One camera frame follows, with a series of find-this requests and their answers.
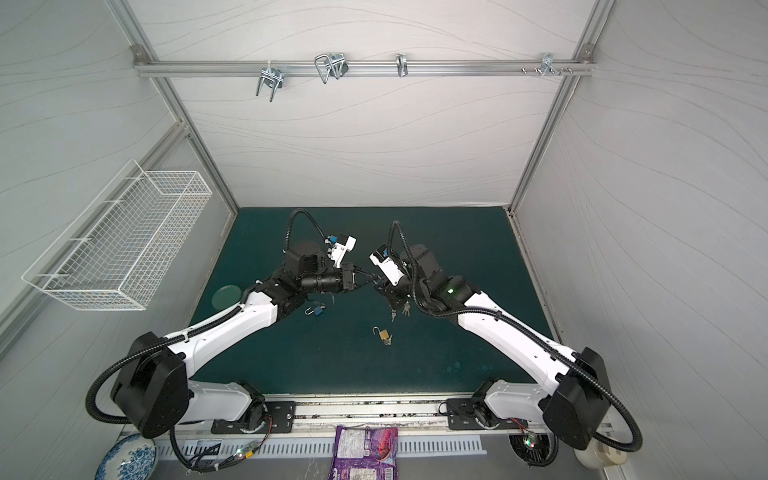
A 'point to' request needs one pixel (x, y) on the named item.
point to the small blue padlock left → (317, 311)
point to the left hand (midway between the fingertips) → (381, 274)
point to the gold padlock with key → (384, 335)
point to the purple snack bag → (365, 453)
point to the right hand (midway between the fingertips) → (385, 274)
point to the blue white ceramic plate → (133, 457)
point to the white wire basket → (119, 250)
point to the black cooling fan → (536, 449)
